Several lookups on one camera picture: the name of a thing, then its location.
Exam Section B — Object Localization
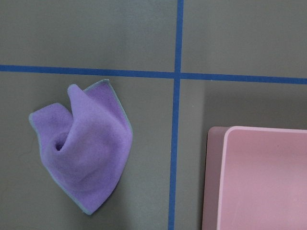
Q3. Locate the pink plastic bin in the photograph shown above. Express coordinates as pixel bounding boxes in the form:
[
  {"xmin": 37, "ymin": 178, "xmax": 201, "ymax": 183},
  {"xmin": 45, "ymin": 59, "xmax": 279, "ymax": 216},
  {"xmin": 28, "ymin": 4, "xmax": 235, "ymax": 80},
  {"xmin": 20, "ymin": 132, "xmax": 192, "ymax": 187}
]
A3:
[{"xmin": 202, "ymin": 126, "xmax": 307, "ymax": 230}]

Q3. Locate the purple microfiber cloth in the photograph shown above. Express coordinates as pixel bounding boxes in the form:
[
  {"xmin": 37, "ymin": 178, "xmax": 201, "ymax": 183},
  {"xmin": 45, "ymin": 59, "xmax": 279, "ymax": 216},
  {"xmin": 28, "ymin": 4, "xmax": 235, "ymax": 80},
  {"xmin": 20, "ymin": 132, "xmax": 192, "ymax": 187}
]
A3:
[{"xmin": 29, "ymin": 80, "xmax": 133, "ymax": 215}]

